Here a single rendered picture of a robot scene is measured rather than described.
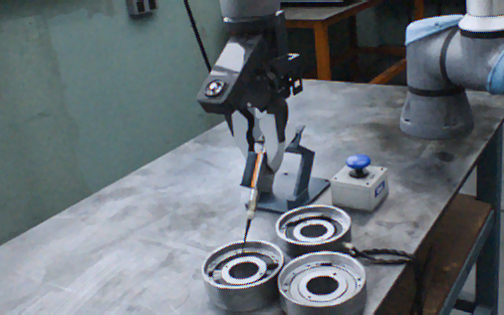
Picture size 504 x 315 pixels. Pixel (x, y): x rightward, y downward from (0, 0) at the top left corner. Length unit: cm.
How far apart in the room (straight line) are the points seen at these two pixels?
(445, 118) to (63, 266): 73
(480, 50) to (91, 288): 72
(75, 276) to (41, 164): 159
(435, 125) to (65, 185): 175
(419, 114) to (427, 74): 8
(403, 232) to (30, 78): 180
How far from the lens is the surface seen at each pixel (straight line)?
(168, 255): 87
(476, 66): 105
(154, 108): 281
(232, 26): 71
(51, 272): 91
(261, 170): 76
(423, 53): 113
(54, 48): 244
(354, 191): 90
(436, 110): 115
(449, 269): 122
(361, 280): 71
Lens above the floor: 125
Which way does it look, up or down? 19 degrees down
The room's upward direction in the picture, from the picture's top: 6 degrees counter-clockwise
